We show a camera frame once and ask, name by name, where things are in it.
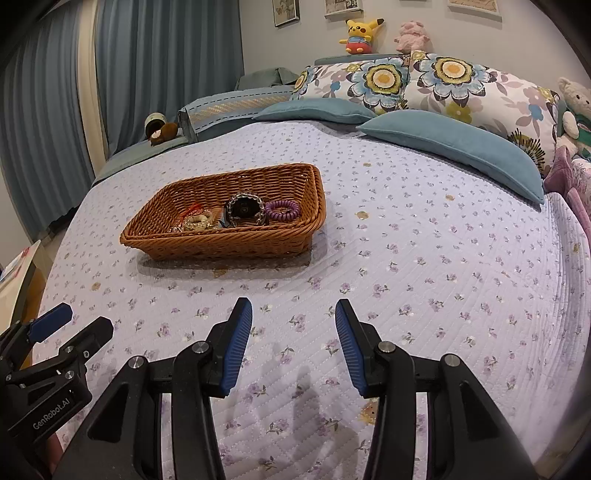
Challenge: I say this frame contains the silver chain bracelet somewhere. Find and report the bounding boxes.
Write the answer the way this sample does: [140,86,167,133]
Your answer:
[223,192,270,228]

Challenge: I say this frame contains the purple coil hair tie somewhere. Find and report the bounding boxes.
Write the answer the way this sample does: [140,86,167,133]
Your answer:
[263,198,303,222]

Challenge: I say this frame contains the brown wicker basket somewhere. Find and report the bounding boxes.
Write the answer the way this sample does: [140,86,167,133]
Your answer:
[120,163,325,261]

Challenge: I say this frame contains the lavender floral bedspread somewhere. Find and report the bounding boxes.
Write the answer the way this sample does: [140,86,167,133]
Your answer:
[34,121,590,479]

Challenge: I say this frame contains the brown plush toy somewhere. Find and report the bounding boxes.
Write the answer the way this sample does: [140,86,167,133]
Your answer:
[144,112,179,146]

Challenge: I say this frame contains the folded teal blanket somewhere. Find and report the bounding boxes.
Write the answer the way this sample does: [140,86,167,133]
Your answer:
[176,85,293,143]

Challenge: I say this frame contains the blue curtain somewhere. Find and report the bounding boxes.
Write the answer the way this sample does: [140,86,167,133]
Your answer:
[1,1,243,240]

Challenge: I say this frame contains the right teal pillow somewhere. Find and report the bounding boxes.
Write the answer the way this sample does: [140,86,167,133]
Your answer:
[358,110,545,205]

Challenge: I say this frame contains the teal pillow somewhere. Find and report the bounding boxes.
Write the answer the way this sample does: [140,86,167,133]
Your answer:
[253,98,377,125]
[358,110,545,205]

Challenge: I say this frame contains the left teal pillow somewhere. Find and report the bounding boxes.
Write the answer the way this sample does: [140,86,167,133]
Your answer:
[253,98,377,125]

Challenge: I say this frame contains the left floral pillow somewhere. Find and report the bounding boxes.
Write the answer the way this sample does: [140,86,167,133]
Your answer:
[290,55,410,115]

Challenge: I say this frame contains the floral pillow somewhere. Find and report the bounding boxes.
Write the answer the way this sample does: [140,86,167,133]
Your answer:
[404,50,560,176]
[290,55,410,115]

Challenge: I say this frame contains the right floral pillow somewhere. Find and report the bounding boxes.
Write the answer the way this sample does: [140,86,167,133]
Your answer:
[404,50,560,176]

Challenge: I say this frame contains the white teddy bear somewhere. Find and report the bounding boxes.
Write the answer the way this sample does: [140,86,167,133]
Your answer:
[557,77,591,161]

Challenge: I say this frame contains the Pikachu plush toy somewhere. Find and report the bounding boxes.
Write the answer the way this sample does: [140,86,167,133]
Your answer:
[339,18,385,55]

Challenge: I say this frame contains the pink plush toy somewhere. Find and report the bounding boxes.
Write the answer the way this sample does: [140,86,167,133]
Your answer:
[394,21,431,53]

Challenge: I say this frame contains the grid collage picture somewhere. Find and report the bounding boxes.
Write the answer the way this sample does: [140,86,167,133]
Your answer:
[325,0,363,18]

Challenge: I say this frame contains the cream woven ring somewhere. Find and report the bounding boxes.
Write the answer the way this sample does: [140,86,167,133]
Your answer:
[171,209,228,234]

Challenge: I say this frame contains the butterfly picture frame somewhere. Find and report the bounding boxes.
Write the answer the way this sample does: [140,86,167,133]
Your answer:
[448,0,501,17]

